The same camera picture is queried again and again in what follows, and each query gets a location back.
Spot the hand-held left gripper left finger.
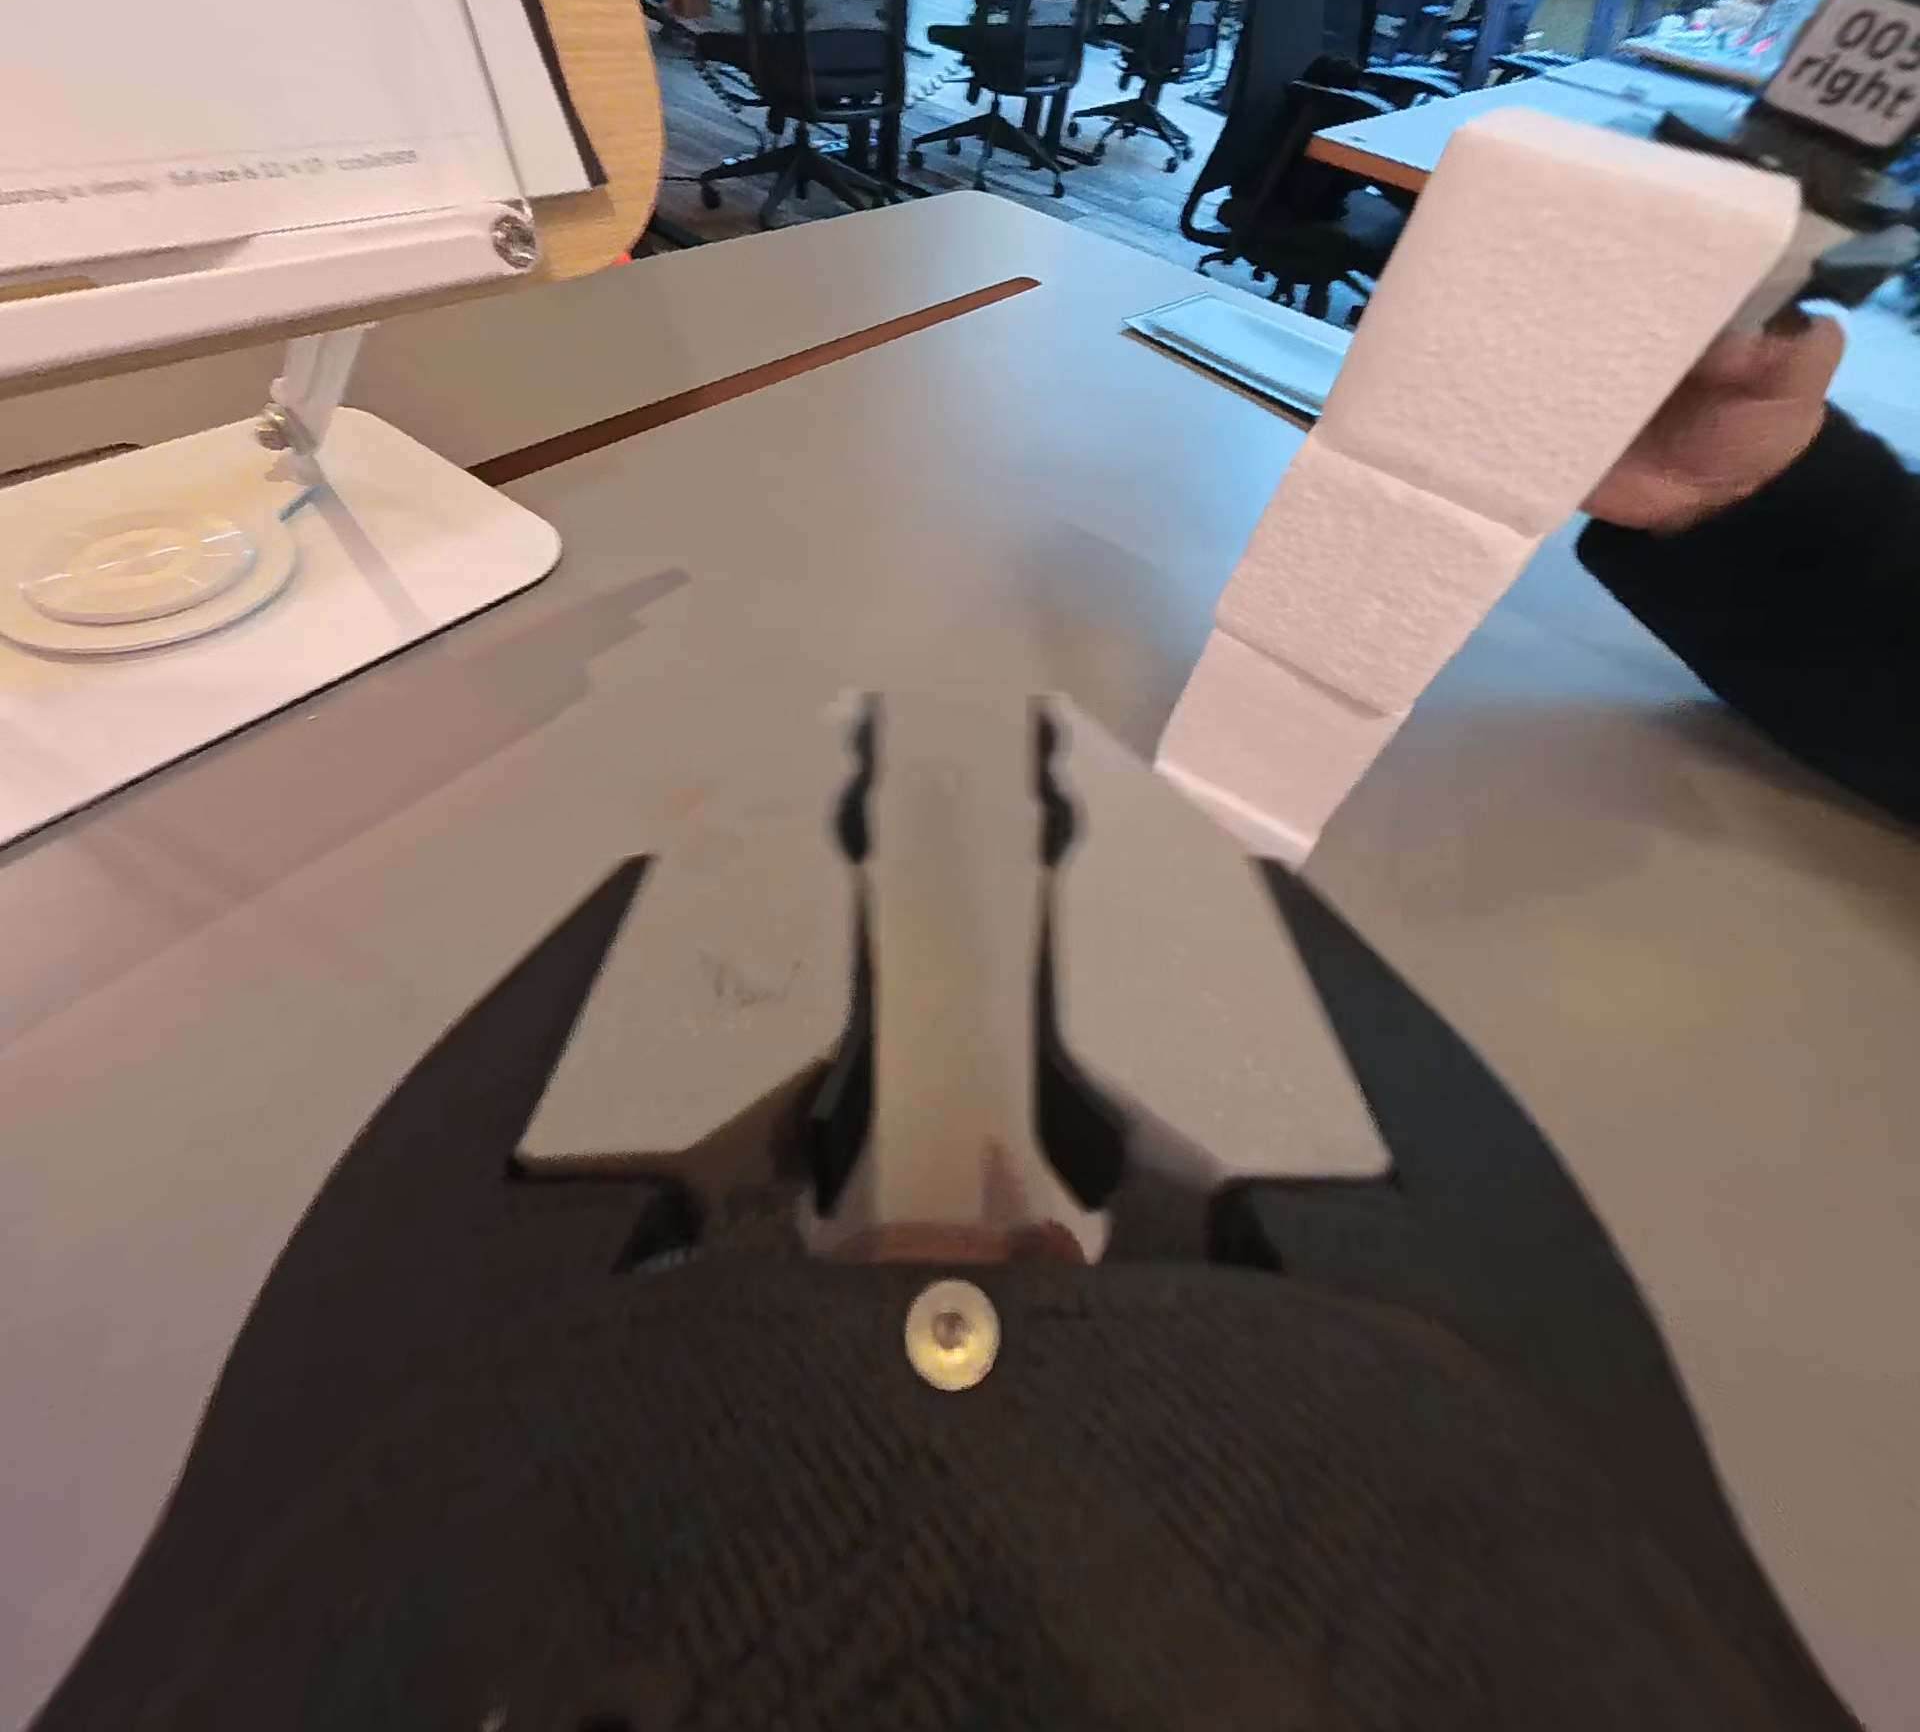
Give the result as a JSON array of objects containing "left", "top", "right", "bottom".
[{"left": 513, "top": 688, "right": 888, "bottom": 1225}]

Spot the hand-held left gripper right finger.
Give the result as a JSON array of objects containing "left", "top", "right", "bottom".
[{"left": 1026, "top": 694, "right": 1392, "bottom": 1229}]

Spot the white hard foam cube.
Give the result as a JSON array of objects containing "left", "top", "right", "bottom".
[
  {"left": 1152, "top": 629, "right": 1416, "bottom": 868},
  {"left": 1315, "top": 107, "right": 1805, "bottom": 538},
  {"left": 1212, "top": 430, "right": 1547, "bottom": 718}
]

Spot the person's right hand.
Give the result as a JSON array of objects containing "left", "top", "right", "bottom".
[{"left": 1581, "top": 314, "right": 1850, "bottom": 535}]

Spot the grey office table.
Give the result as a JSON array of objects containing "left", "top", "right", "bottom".
[{"left": 1302, "top": 59, "right": 1771, "bottom": 204}]

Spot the printed instruction sheet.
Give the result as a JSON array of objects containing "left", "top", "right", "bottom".
[{"left": 0, "top": 0, "right": 601, "bottom": 273}]

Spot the grey table cable tray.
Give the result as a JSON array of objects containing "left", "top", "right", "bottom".
[{"left": 1121, "top": 288, "right": 1359, "bottom": 422}]

